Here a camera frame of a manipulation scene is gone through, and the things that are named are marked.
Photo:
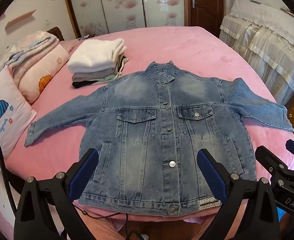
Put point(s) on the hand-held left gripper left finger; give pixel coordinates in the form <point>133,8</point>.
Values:
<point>86,171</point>

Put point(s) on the brown wooden door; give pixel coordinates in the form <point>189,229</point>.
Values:
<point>207,2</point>

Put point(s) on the blue denim jacket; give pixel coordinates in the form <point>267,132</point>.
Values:
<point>149,130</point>

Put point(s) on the folded beige striped garment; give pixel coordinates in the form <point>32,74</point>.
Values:
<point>123,61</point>

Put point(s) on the folded light green garment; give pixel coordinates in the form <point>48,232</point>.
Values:
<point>106,79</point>

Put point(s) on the folded white sweater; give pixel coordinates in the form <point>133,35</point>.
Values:
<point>94,55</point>

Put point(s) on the pink bed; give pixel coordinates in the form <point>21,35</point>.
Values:
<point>199,52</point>

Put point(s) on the pink printed square pillow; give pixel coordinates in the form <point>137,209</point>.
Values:
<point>6,112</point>

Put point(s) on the folded black garment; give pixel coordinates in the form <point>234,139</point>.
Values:
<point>80,84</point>

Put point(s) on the floral sliding door wardrobe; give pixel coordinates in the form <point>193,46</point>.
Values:
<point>121,2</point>

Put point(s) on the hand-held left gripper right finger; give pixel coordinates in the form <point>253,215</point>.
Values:
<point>209,173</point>

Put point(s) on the pink bolster with orange print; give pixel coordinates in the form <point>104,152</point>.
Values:
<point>41,75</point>

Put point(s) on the cream lace furniture cover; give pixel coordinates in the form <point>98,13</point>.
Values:
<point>267,45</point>

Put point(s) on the dark wooden headboard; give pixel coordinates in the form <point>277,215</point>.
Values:
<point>56,33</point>

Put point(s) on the folded floral quilt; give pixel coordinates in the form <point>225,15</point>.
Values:
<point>24,47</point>

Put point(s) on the folded grey knit garment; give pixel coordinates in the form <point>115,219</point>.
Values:
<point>94,75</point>

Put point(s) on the pink wall shelf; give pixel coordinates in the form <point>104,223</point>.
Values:
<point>20,18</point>

